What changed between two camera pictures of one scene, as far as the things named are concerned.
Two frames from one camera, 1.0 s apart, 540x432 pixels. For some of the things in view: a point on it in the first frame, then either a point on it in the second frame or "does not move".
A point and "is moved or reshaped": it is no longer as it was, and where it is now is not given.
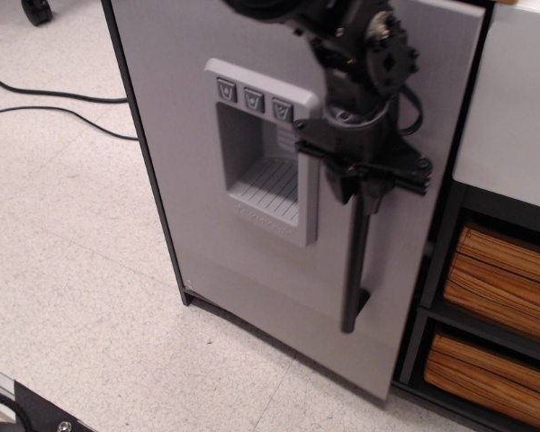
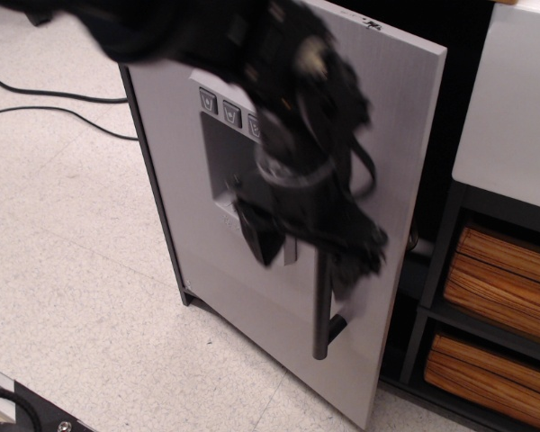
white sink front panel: x=509 y=143 does not move
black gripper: x=373 y=148 to x=325 y=215
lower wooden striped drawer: x=494 y=380 does not move
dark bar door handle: x=354 y=299 is moved or reshaped
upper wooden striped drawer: x=508 y=281 does not move
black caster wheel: x=38 y=12 does not move
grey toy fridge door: x=258 y=225 is moved or reshaped
